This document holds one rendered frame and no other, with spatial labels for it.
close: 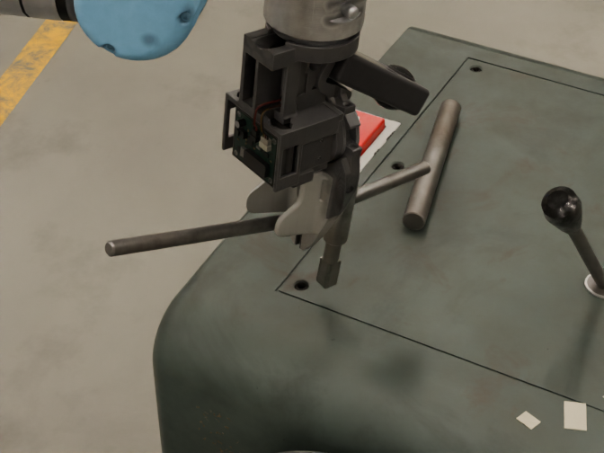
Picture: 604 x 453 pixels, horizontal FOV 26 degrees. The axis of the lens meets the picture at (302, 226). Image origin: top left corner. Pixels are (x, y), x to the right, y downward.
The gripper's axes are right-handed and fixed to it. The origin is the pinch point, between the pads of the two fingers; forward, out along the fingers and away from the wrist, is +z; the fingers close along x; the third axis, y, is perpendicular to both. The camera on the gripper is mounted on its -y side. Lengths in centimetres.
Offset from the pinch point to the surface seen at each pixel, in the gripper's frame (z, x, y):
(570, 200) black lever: -6.6, 14.5, -14.9
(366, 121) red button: 6.4, -18.3, -23.2
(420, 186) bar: 5.7, -5.6, -19.3
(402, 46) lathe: 6.2, -28.5, -37.5
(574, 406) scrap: 8.3, 22.4, -11.5
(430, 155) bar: 5.3, -8.7, -23.4
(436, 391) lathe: 9.4, 14.0, -3.9
